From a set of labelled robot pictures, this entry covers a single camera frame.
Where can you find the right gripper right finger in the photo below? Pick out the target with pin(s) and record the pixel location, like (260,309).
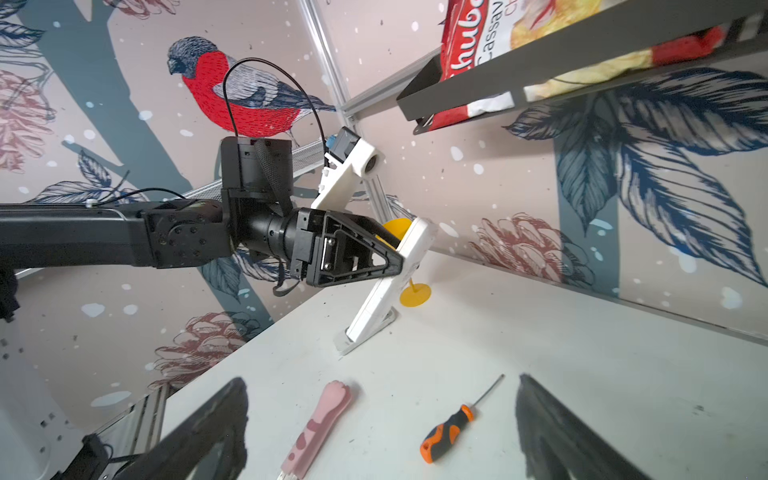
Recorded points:
(557,444)

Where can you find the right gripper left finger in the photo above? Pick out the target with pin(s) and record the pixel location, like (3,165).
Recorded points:
(210,444)

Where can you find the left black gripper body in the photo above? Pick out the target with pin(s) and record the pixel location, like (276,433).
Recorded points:
(333,248)

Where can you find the white remote control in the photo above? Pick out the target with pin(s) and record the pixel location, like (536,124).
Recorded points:
(378,309)

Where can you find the orange black screwdriver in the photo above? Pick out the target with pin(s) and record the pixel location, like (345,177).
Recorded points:
(443,436)

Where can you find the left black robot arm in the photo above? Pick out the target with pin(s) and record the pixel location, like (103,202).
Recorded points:
(255,212)

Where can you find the yellow plastic goblet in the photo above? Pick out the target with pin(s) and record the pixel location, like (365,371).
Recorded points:
(415,294)

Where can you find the red cassava chips bag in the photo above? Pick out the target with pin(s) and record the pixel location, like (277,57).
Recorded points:
(477,32)

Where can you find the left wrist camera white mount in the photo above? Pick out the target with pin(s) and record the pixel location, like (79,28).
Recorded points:
(351,160)

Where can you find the black wall basket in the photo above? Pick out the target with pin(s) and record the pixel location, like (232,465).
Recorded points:
(625,28)

